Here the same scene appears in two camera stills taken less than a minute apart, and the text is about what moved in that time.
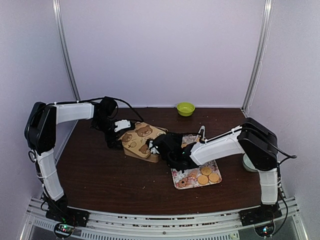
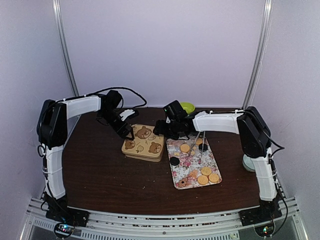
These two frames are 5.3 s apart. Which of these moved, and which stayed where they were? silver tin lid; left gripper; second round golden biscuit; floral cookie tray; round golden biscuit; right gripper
Moved: right gripper; left gripper
Stayed: silver tin lid; round golden biscuit; floral cookie tray; second round golden biscuit
